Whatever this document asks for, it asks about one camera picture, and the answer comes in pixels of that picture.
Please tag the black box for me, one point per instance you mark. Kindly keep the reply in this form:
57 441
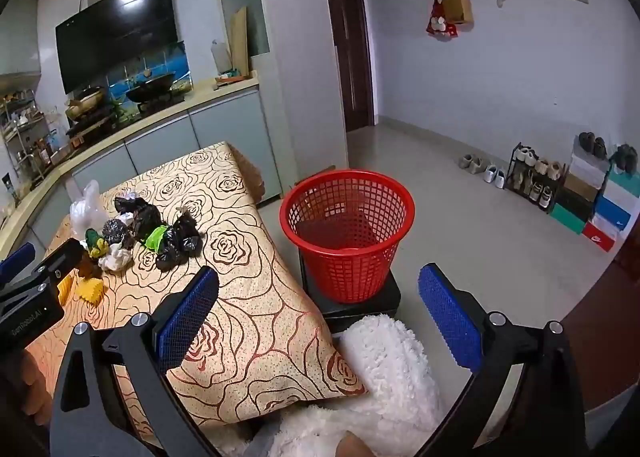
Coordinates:
350 308

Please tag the black wok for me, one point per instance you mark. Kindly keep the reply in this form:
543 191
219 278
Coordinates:
150 89

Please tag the clear plastic bag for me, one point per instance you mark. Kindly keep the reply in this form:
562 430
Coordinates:
85 209

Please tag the grey upper cabinets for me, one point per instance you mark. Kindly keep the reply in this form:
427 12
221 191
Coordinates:
15 37

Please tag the green yellow sponge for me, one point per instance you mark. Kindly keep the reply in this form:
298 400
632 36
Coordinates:
96 243

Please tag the red plastic basket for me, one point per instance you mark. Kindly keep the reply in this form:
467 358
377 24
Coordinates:
345 257

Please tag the white fluffy garment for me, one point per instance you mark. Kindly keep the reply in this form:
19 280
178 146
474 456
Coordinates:
380 367

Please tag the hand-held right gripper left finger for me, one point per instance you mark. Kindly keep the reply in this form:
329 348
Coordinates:
192 309

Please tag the dark wooden door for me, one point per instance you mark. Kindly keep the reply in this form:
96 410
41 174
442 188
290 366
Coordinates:
350 37

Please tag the grey lower cabinets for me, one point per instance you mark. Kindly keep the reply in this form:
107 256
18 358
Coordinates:
220 127

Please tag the golden frying pan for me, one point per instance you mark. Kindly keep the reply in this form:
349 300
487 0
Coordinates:
85 104

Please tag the yellow foam net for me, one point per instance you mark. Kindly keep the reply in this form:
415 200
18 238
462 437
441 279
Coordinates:
90 291

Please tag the wooden cutting board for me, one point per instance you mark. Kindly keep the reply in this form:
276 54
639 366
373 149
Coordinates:
240 39

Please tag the black gas stove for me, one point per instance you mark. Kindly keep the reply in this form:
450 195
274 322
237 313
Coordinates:
100 123

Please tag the rose printed tablecloth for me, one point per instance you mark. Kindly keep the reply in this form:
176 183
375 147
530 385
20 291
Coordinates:
260 287

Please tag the grey shoe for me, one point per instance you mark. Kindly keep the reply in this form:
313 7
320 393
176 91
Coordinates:
466 161
479 165

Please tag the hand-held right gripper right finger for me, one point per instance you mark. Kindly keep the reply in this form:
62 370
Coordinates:
445 312

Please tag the brown paper bag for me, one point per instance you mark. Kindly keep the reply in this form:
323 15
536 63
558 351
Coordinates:
456 2

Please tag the green wrapper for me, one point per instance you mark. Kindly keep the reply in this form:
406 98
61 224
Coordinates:
156 238

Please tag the black shoe rack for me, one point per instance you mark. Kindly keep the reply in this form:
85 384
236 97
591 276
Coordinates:
532 177

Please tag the metal spice rack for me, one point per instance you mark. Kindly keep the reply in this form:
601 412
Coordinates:
22 132

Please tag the crumpled white tissue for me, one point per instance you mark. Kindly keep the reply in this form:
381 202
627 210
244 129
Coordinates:
116 258

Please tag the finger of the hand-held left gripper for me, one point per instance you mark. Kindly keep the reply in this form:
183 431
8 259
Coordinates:
15 259
60 259

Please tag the black plastic bag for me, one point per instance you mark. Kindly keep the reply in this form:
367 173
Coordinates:
127 206
177 247
146 222

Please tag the beige countertop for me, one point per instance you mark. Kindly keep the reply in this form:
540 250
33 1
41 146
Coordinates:
150 119

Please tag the grey cabinets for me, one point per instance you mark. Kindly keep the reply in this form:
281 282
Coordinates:
220 127
15 37

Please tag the white shoe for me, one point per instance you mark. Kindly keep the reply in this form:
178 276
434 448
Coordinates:
489 173
500 177

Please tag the dark shoes pair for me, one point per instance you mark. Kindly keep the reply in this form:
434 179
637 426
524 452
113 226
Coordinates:
592 144
625 157

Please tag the stack of shoe boxes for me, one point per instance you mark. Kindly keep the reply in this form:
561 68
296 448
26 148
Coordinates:
600 207

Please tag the red hanging bag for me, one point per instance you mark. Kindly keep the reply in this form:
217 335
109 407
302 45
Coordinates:
437 24

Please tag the black range hood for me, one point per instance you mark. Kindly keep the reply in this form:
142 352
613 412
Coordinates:
115 32

